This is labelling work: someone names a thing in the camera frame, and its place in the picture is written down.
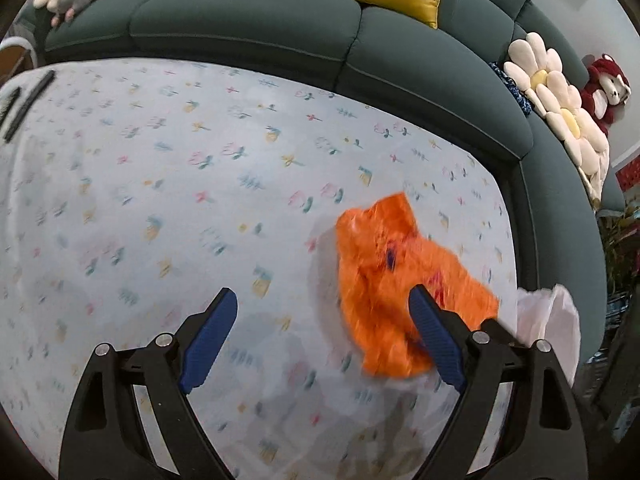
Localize red monkey plush toy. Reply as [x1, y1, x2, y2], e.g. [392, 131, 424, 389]
[580, 53, 632, 136]

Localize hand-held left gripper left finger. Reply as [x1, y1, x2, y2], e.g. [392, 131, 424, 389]
[59, 287, 238, 480]

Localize black remote control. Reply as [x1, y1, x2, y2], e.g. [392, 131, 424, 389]
[4, 70, 56, 142]
[0, 86, 22, 126]

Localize green potted plant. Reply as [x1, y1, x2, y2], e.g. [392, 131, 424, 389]
[597, 200, 640, 293]

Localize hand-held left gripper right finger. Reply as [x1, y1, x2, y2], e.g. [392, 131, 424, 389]
[408, 284, 588, 480]

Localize dark green sofa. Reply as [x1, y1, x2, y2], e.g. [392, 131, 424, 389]
[30, 0, 632, 361]

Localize floral tablecloth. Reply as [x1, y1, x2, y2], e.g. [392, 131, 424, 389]
[0, 57, 523, 480]

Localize white plastic bag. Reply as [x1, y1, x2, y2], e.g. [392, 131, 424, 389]
[515, 284, 582, 382]

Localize blue patterned cloth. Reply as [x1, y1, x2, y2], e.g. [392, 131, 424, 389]
[487, 61, 535, 120]

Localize orange cloth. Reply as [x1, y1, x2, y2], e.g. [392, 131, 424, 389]
[335, 192, 501, 380]

